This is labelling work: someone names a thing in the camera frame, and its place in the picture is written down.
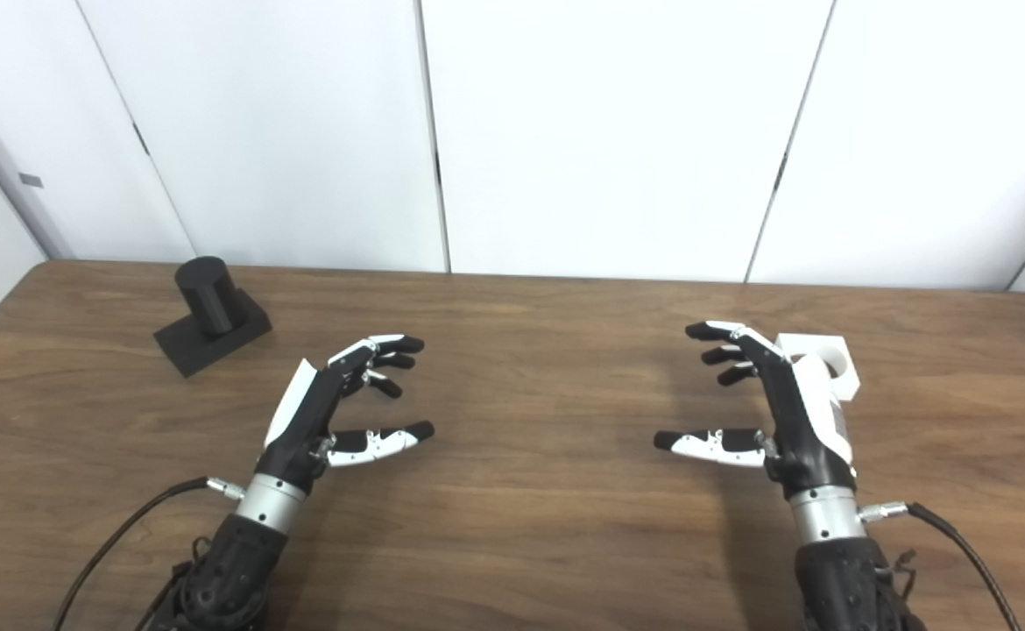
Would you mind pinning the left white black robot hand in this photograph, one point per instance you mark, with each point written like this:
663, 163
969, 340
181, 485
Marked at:
302, 412

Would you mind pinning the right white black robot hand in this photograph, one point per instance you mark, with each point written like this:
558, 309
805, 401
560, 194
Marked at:
806, 429

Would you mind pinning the white square piece with hole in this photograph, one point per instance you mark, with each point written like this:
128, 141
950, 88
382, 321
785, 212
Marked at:
850, 377

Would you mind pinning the black peg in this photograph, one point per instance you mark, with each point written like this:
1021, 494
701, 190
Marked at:
206, 298

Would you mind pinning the small grey wall tag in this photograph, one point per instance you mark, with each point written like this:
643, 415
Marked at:
31, 180

